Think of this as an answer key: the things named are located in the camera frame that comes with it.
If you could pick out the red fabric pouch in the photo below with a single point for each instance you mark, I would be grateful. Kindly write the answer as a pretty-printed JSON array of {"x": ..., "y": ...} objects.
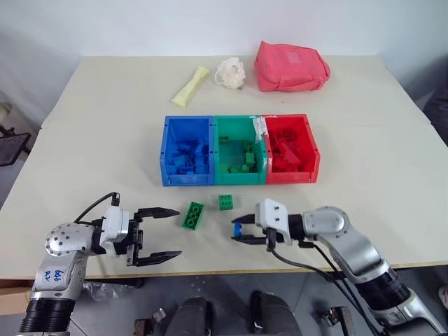
[{"x": 290, "y": 68}]

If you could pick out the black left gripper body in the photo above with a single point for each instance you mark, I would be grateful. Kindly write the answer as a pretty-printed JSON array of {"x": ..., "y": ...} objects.
[{"x": 136, "y": 238}]

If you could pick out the dark rounded shape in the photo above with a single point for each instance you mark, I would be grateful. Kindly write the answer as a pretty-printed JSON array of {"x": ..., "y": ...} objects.
[
  {"x": 190, "y": 316},
  {"x": 274, "y": 315}
]

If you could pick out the short green building block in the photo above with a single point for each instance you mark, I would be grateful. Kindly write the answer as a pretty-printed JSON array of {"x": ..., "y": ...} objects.
[{"x": 226, "y": 202}]

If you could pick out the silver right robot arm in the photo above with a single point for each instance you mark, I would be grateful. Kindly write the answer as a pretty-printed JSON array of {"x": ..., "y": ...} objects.
[{"x": 353, "y": 241}]

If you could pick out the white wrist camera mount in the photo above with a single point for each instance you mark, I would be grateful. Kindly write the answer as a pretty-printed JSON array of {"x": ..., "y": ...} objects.
[
  {"x": 271, "y": 217},
  {"x": 113, "y": 224}
]

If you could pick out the small blue building block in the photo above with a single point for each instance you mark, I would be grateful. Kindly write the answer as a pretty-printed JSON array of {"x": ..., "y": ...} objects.
[{"x": 238, "y": 229}]

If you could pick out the black metal stand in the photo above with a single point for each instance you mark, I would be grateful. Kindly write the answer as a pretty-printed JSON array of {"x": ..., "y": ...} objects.
[{"x": 12, "y": 145}]

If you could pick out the red plastic bin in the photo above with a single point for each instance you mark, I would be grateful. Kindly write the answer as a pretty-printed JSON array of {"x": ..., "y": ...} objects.
[{"x": 292, "y": 178}]

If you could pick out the clear plastic bag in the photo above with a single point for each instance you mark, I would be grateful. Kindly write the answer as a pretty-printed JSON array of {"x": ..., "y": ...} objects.
[{"x": 99, "y": 291}]

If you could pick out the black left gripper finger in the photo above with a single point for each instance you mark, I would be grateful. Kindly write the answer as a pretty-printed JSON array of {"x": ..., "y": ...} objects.
[
  {"x": 159, "y": 212},
  {"x": 159, "y": 258}
]

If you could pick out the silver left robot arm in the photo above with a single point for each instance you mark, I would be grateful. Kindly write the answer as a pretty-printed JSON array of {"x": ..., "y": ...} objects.
[{"x": 61, "y": 245}]

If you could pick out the green block with studs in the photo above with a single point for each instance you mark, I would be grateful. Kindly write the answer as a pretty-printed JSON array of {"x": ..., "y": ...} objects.
[{"x": 250, "y": 154}]

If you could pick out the heap of blue blocks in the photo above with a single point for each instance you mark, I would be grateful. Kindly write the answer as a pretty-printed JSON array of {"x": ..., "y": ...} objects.
[{"x": 190, "y": 157}]

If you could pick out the brown cardboard box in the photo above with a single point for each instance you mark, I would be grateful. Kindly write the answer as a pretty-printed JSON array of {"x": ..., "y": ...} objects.
[{"x": 14, "y": 306}]

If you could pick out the green plastic bin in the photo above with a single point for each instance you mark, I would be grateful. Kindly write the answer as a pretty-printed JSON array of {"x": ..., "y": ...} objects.
[{"x": 238, "y": 179}]

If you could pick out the white torn label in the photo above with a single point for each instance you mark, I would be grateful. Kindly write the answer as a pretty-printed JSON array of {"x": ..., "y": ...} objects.
[{"x": 259, "y": 129}]

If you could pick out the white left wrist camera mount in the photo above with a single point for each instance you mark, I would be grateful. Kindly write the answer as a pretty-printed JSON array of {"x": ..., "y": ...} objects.
[{"x": 113, "y": 224}]

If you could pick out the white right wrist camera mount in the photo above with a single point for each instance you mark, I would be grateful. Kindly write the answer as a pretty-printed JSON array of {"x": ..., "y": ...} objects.
[{"x": 271, "y": 217}]

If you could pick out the long green building block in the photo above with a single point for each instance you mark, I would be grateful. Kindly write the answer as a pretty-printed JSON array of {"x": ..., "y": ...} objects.
[{"x": 192, "y": 216}]

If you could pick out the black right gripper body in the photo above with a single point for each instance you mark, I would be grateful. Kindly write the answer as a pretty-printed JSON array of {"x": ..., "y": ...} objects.
[{"x": 262, "y": 234}]

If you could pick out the red and white shoe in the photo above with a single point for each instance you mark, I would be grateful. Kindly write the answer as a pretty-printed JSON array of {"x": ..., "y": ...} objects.
[{"x": 444, "y": 294}]

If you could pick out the heap of red blocks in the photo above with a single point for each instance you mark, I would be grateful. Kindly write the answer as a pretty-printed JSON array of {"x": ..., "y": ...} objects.
[{"x": 285, "y": 164}]

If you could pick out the blue plastic bin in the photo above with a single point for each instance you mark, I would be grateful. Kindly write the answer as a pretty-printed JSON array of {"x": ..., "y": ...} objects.
[{"x": 187, "y": 180}]

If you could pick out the long red building block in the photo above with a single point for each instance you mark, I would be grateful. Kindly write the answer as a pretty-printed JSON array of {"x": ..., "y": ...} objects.
[{"x": 288, "y": 154}]

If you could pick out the yellow wrapped packet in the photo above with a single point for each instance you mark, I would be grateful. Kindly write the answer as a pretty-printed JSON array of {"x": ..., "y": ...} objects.
[{"x": 189, "y": 87}]

